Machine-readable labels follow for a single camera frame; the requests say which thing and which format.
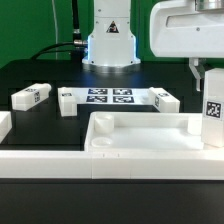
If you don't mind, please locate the white front fence bar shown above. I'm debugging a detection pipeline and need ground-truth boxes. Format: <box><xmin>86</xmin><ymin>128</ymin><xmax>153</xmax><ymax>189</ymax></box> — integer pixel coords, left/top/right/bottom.
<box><xmin>0</xmin><ymin>150</ymin><xmax>224</xmax><ymax>180</ymax></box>

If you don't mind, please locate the white left fence block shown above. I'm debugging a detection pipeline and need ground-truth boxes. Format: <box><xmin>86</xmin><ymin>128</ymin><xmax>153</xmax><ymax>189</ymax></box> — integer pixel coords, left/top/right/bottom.
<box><xmin>0</xmin><ymin>111</ymin><xmax>12</xmax><ymax>143</ymax></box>

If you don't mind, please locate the black cable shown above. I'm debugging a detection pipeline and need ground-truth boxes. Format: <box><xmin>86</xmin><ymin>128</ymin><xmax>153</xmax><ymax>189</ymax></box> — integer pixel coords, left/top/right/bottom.
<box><xmin>30</xmin><ymin>40</ymin><xmax>88</xmax><ymax>61</ymax></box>

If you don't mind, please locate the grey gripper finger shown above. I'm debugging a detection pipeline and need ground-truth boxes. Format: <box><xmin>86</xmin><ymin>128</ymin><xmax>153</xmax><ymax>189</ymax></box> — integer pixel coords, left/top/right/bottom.
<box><xmin>189</xmin><ymin>58</ymin><xmax>206</xmax><ymax>91</ymax></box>

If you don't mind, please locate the white sheet with tags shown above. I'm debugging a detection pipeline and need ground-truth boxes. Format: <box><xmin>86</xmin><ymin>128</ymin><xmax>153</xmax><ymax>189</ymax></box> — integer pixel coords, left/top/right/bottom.
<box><xmin>70</xmin><ymin>88</ymin><xmax>150</xmax><ymax>105</ymax></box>

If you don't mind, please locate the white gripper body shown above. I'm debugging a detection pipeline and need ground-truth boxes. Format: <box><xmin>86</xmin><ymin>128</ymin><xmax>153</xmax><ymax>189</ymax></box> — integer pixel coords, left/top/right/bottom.
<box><xmin>149</xmin><ymin>0</ymin><xmax>224</xmax><ymax>58</ymax></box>

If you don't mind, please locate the white thin cable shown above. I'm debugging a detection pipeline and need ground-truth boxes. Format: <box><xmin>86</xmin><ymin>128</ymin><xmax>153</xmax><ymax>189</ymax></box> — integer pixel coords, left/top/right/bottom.
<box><xmin>51</xmin><ymin>0</ymin><xmax>59</xmax><ymax>61</ymax></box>

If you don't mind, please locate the black vertical cable connector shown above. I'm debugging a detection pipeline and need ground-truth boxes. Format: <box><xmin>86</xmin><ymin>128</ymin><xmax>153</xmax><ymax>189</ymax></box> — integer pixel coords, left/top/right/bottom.
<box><xmin>72</xmin><ymin>0</ymin><xmax>81</xmax><ymax>40</ymax></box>

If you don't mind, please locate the white desk top tray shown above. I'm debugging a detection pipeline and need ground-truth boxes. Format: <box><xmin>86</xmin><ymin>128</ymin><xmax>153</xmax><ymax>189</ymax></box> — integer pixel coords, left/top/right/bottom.
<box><xmin>84</xmin><ymin>111</ymin><xmax>224</xmax><ymax>152</ymax></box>

